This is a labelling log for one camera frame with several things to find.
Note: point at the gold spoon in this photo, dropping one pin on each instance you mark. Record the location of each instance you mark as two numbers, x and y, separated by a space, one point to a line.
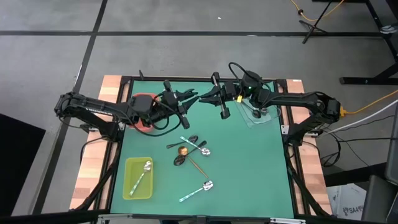
183 151

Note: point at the white cardboard box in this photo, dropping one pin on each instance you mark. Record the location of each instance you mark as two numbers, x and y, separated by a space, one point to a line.
348 199

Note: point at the black box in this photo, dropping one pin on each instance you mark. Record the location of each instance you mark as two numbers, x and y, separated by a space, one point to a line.
18 161

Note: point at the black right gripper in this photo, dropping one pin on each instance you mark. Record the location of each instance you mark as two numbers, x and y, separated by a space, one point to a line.
230 91

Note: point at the silver aluminium rail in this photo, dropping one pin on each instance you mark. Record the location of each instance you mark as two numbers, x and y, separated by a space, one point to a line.
124 216

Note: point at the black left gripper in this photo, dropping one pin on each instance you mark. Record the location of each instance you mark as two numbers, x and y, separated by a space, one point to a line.
169 102

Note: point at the gray shoe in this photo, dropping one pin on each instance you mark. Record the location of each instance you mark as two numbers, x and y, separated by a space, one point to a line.
390 30

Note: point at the dark gray chair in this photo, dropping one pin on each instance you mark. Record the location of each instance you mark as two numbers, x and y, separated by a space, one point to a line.
379 199

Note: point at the clear plastic bin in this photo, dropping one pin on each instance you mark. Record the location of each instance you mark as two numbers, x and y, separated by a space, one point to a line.
264 119

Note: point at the yellow plastic bin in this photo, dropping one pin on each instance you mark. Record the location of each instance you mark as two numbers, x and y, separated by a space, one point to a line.
146 186

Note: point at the black desk frame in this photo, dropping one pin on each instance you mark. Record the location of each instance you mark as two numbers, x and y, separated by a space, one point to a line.
357 80

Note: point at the black tripod stand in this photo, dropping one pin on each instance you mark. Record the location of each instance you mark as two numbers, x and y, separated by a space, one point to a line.
312 27

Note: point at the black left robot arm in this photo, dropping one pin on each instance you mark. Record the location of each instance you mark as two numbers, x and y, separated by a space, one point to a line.
93 105

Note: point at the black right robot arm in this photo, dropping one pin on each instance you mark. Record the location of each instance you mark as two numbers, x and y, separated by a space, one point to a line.
295 99

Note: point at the black table-level camera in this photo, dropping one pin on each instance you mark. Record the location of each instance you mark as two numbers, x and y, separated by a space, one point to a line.
201 218

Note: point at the black table frame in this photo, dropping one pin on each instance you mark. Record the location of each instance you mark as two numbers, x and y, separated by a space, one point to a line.
149 77

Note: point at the orange plastic bin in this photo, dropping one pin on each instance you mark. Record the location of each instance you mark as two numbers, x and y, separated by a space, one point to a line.
141 126

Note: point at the green table mat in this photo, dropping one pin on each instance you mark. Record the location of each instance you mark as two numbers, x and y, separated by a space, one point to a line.
248 186

